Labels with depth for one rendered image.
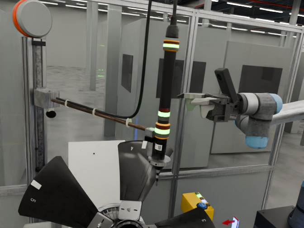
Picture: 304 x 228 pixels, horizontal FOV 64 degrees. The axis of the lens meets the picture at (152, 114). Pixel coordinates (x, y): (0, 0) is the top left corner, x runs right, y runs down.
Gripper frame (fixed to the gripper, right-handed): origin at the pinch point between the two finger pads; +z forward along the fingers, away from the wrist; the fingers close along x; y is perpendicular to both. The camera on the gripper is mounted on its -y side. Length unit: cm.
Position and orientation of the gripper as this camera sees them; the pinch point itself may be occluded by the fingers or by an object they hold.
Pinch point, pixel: (186, 97)
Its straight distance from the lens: 75.4
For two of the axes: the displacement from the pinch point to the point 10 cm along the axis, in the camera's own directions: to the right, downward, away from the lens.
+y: -0.7, 9.7, 2.5
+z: -9.5, 0.1, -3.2
